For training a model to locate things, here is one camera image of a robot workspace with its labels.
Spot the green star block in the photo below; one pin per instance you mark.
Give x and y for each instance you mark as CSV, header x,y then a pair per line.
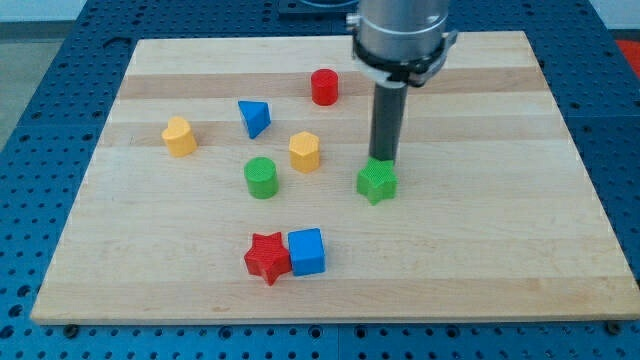
x,y
377,181

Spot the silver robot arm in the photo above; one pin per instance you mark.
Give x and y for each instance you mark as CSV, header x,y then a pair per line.
x,y
398,43

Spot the blue cube block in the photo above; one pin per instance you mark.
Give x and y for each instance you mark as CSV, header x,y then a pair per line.
x,y
306,250

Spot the red star block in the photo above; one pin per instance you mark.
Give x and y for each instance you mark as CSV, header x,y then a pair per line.
x,y
268,257

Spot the yellow hexagon block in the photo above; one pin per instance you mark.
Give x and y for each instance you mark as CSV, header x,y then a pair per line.
x,y
304,151

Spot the green cylinder block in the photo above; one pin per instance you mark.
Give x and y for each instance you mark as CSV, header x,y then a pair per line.
x,y
261,177

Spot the blue triangle block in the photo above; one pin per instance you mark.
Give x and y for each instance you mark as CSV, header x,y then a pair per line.
x,y
256,117

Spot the light wooden board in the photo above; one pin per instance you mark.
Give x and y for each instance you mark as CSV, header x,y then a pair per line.
x,y
495,217

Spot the red cylinder block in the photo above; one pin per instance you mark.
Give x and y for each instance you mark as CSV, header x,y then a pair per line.
x,y
324,87

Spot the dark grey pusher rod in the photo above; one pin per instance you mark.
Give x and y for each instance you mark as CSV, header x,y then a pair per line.
x,y
387,117

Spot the yellow heart block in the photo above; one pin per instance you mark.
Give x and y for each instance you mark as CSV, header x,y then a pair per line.
x,y
178,137

